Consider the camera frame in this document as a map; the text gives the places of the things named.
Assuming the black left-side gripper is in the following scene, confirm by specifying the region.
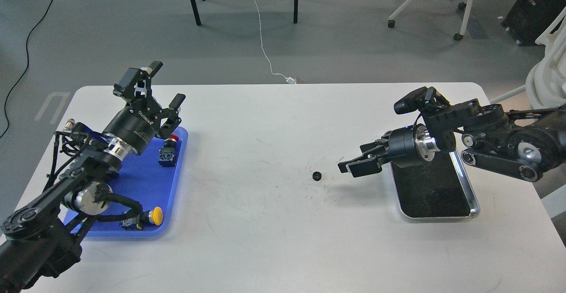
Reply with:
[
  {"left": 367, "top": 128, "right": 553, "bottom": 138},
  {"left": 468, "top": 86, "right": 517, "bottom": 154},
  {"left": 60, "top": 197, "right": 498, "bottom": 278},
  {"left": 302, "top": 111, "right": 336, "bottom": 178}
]
[{"left": 103, "top": 61, "right": 186, "bottom": 156}]

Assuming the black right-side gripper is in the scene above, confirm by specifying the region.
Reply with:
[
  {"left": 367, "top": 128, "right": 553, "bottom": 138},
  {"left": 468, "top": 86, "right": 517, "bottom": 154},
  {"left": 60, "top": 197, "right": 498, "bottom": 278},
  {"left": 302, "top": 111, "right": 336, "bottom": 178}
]
[{"left": 338, "top": 125, "right": 430, "bottom": 178}]

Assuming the black left-side robot arm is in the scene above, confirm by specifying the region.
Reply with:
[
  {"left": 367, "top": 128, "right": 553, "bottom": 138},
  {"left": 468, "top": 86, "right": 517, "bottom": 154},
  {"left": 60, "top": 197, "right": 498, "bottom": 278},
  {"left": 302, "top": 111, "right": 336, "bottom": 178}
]
[{"left": 0, "top": 61, "right": 185, "bottom": 293}]

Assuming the black right-side robot arm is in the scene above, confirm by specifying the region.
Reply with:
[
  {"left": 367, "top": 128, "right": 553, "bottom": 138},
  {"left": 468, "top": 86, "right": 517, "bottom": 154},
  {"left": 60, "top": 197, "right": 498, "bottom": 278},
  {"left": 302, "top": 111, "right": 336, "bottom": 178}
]
[{"left": 338, "top": 86, "right": 565, "bottom": 182}]

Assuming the silver metal tray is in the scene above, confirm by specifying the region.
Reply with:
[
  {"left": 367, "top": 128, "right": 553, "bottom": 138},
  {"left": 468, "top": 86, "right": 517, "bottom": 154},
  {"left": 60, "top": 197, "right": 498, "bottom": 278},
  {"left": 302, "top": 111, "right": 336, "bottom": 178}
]
[{"left": 391, "top": 152, "right": 480, "bottom": 222}]

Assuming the blue plastic tray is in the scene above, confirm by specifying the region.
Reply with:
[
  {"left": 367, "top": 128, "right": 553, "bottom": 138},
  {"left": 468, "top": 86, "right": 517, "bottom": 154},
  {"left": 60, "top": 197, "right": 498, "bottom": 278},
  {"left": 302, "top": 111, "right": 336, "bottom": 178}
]
[{"left": 86, "top": 126, "right": 189, "bottom": 239}]

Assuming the red emergency stop button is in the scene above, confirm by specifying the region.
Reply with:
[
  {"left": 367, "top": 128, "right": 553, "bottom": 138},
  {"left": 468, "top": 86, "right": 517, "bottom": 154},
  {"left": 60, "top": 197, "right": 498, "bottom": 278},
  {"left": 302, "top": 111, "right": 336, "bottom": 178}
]
[{"left": 158, "top": 134, "right": 180, "bottom": 167}]

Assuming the white chair at right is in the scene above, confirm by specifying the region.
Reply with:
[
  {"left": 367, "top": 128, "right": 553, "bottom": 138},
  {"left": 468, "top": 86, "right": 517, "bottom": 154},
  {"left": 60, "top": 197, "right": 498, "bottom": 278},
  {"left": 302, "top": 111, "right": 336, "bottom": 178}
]
[{"left": 490, "top": 9, "right": 566, "bottom": 109}]

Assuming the black cabinet on casters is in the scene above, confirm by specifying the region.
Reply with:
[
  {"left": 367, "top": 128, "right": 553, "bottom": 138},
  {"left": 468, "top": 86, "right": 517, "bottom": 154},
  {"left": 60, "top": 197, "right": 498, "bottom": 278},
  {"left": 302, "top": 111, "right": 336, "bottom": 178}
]
[{"left": 501, "top": 0, "right": 566, "bottom": 46}]

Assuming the yellow push button switch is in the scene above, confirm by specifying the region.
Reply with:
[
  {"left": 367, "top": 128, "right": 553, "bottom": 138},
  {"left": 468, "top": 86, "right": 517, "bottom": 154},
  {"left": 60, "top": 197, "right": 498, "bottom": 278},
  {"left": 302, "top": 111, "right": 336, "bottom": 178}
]
[{"left": 119, "top": 206, "right": 164, "bottom": 230}]

